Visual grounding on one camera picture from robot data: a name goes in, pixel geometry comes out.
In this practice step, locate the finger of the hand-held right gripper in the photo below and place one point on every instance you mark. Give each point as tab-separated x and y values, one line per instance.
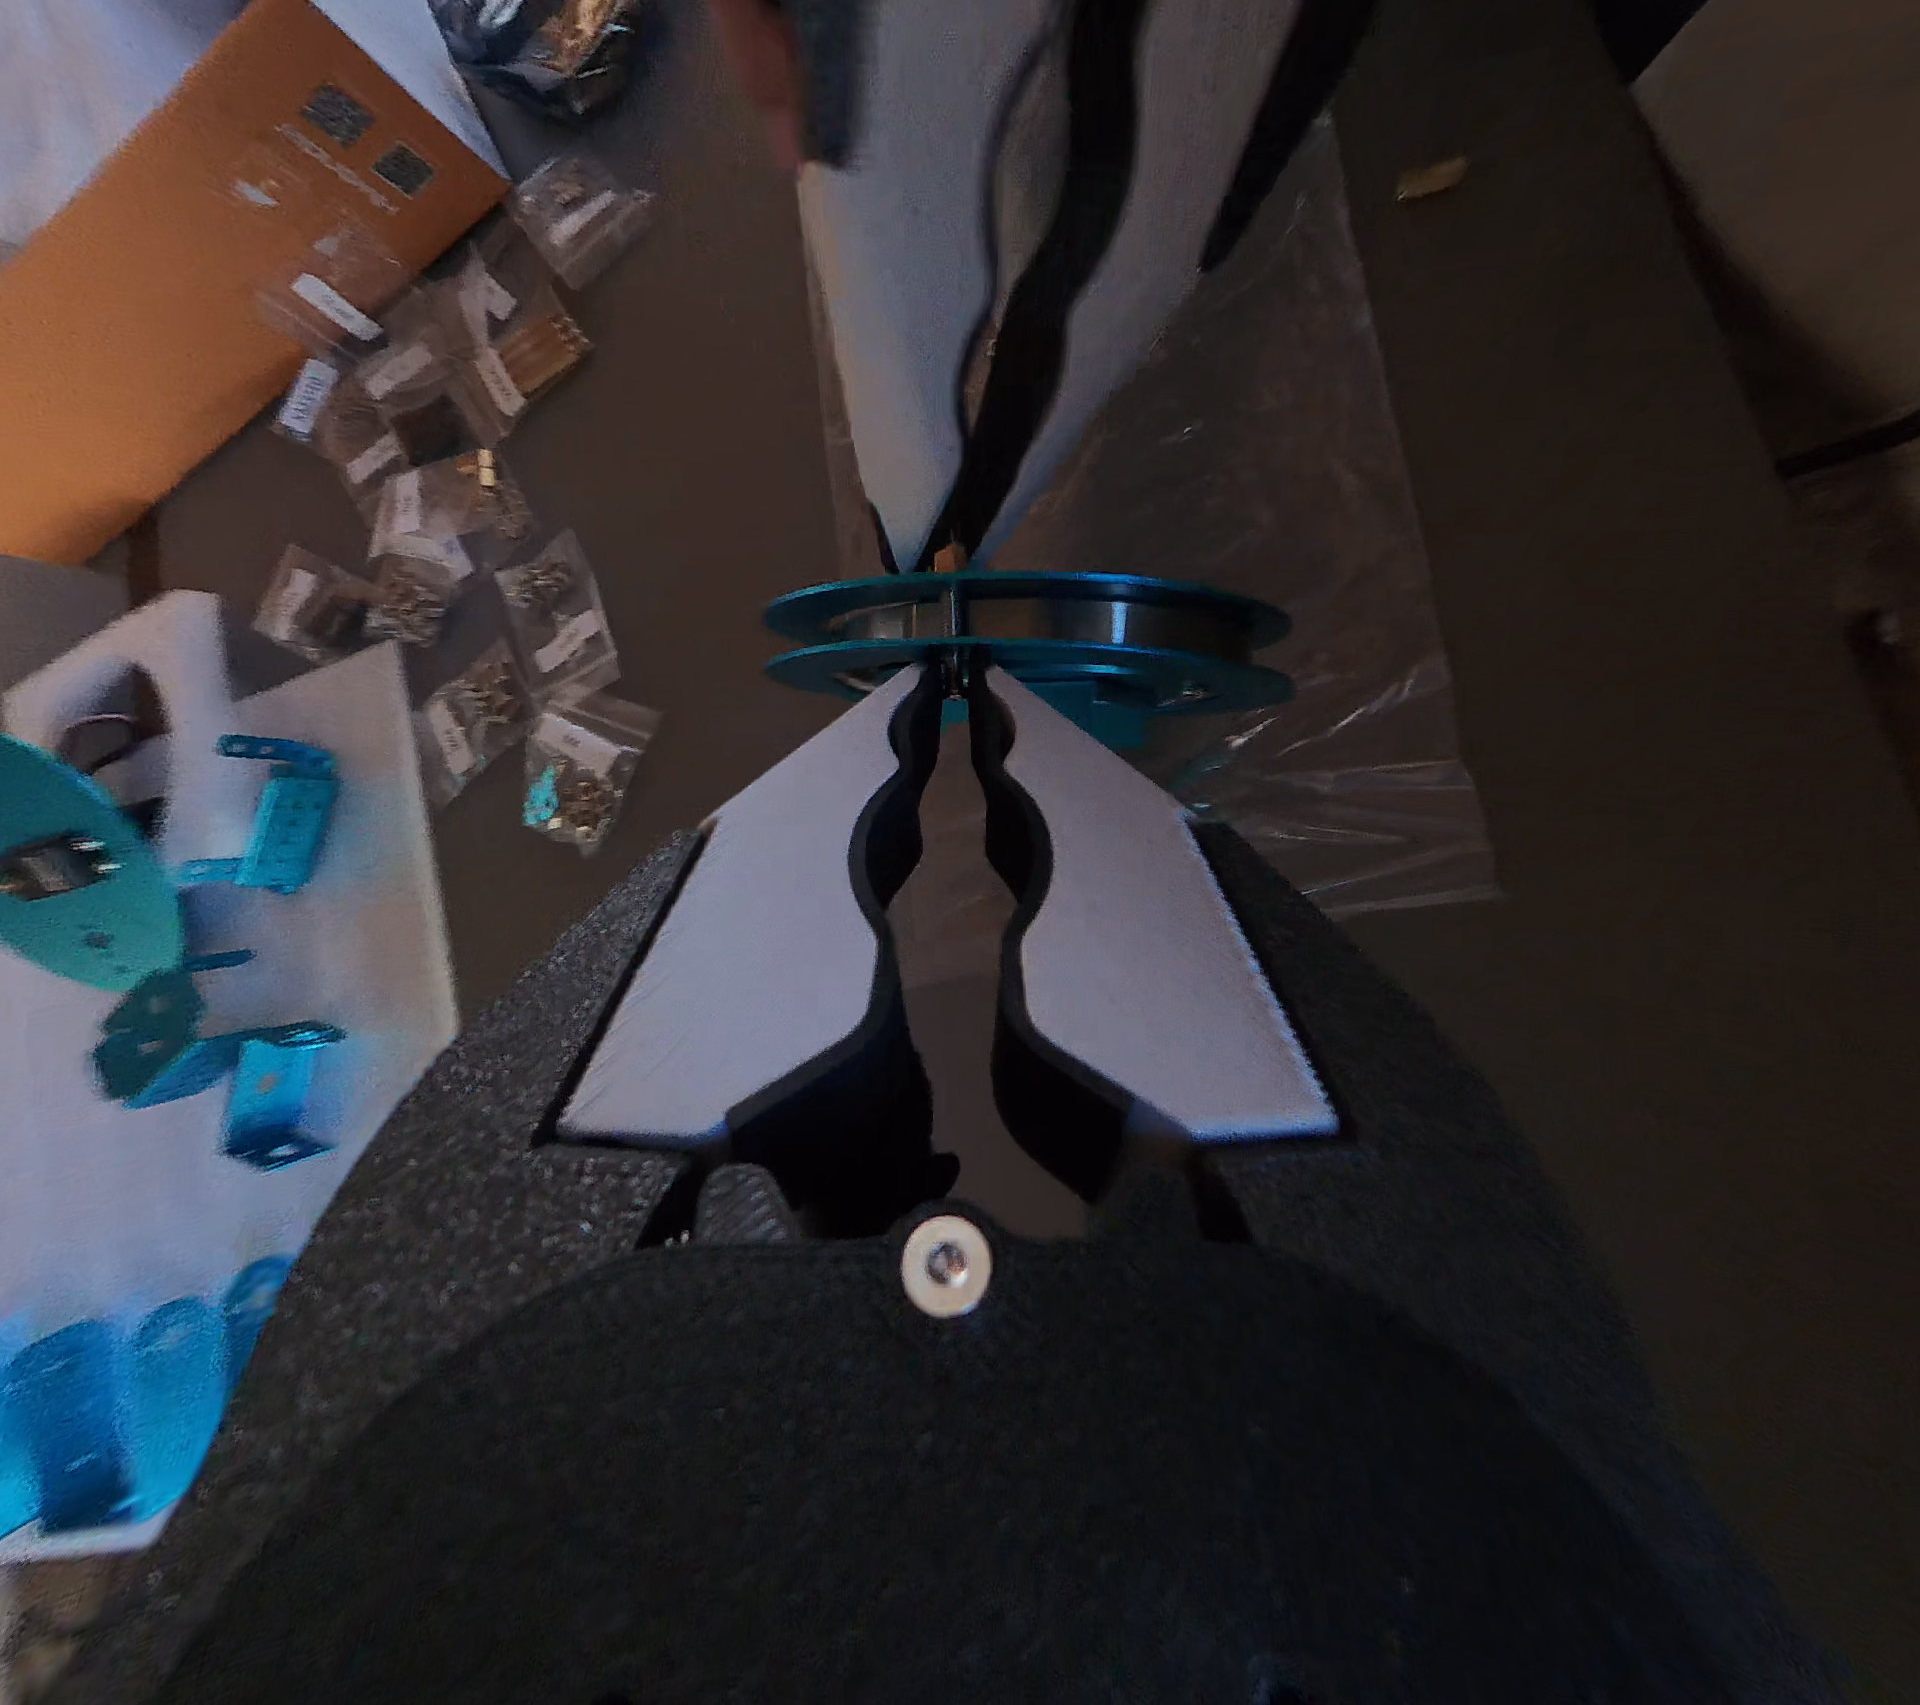
1200	87
916	233

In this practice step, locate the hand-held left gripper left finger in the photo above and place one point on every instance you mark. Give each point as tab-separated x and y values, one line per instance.
718	984

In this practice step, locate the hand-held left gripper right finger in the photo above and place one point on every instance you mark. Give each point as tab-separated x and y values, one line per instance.
1171	984

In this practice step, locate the blue metal turntable assembly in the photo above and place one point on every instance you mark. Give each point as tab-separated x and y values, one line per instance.
1050	670

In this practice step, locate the grey desk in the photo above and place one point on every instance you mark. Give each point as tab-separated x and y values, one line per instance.
1575	835

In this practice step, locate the large clear plastic bag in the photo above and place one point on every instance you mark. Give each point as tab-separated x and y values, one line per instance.
1322	462

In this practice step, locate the dark shiny component bag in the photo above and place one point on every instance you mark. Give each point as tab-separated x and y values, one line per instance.
555	11

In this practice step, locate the white foam sheet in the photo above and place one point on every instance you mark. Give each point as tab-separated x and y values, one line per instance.
300	1209

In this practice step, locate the pile of small hardware bags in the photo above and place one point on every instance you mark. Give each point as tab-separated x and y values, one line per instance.
451	504

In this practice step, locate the person's beige jacket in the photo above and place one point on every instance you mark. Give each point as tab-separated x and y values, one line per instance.
1799	233

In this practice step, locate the white foam block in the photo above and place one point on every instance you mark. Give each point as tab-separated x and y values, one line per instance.
164	655

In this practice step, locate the teal round plate with servo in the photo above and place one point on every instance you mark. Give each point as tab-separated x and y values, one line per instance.
74	863

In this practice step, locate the orange and white cardboard box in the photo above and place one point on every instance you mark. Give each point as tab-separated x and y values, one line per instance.
181	279

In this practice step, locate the small blue angled bracket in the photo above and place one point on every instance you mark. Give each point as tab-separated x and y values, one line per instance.
277	1099

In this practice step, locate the blue perforated metal bracket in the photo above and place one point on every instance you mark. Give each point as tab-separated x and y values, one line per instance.
277	814

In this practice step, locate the teal folded metal bracket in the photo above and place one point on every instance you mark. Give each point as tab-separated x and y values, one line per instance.
160	1022

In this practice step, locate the blue U-shaped metal bracket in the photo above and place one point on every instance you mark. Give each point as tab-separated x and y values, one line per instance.
174	1406
62	1428
259	1317

